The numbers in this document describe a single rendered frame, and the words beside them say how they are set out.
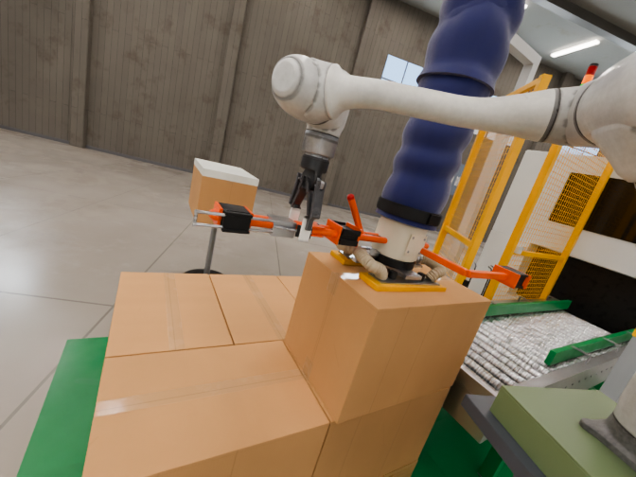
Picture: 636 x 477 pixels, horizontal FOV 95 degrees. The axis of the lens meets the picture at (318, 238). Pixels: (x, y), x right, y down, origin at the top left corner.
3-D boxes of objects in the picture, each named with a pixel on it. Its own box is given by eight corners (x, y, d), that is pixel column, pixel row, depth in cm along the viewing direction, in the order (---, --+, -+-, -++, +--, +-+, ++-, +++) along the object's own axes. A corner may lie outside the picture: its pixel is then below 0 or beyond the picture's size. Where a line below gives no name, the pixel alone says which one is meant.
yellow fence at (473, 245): (404, 313, 307) (484, 103, 254) (414, 316, 306) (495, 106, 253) (419, 366, 223) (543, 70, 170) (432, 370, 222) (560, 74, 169)
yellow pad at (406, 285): (424, 279, 114) (429, 268, 113) (445, 292, 106) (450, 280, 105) (357, 276, 97) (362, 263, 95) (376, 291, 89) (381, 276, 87)
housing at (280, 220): (285, 231, 87) (289, 217, 86) (293, 238, 81) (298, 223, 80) (262, 228, 83) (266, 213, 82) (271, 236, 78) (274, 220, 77)
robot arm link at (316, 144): (327, 138, 83) (323, 159, 84) (300, 129, 78) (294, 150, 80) (345, 140, 76) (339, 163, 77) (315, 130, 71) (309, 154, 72)
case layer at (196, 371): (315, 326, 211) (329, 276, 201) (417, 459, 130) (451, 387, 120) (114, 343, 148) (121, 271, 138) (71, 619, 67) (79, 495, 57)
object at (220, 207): (242, 222, 81) (246, 205, 80) (249, 232, 75) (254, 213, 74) (211, 219, 77) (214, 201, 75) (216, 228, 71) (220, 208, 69)
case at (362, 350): (386, 327, 152) (413, 257, 142) (452, 386, 120) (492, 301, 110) (284, 341, 119) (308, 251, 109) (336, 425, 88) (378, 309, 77)
